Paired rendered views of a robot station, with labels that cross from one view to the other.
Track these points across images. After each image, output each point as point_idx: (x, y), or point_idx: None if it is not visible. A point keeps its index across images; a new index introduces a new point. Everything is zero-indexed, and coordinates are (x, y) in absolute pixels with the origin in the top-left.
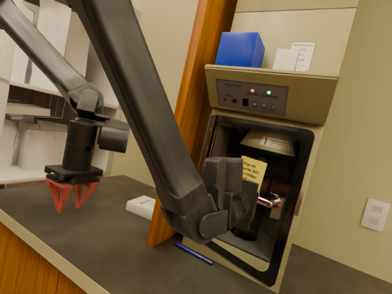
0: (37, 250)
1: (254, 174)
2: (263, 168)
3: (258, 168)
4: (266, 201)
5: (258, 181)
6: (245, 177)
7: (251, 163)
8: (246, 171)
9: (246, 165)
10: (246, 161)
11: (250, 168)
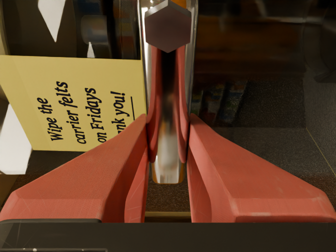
0: None
1: (76, 96)
2: (23, 64)
3: (41, 85)
4: (151, 44)
5: (99, 75)
6: (110, 123)
7: (41, 117)
8: (87, 126)
9: (63, 130)
10: (44, 133)
11: (62, 115)
